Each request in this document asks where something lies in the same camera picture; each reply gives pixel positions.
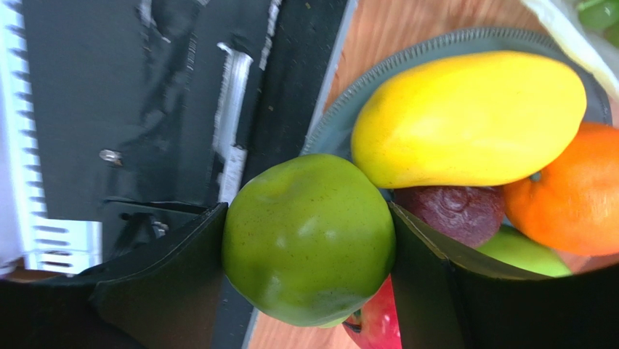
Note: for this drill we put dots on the green fake apple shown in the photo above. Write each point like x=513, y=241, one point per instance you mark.
x=510, y=246

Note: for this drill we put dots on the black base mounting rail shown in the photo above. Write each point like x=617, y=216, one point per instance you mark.
x=125, y=120

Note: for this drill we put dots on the pale yellow plastic bag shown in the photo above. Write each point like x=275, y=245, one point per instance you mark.
x=585, y=47

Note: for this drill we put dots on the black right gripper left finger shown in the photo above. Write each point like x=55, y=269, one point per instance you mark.
x=162, y=295

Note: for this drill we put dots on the yellow fake mango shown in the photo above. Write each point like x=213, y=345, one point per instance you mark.
x=481, y=119

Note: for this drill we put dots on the red fake fruit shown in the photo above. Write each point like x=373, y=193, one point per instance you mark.
x=376, y=325

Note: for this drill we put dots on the dark red fake plum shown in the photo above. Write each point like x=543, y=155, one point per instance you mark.
x=470, y=215

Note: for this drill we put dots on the green fake pear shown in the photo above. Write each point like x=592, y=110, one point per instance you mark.
x=309, y=241

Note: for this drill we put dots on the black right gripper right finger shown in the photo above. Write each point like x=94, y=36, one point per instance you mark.
x=448, y=295

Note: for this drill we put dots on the orange fake orange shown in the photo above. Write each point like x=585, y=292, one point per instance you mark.
x=573, y=206

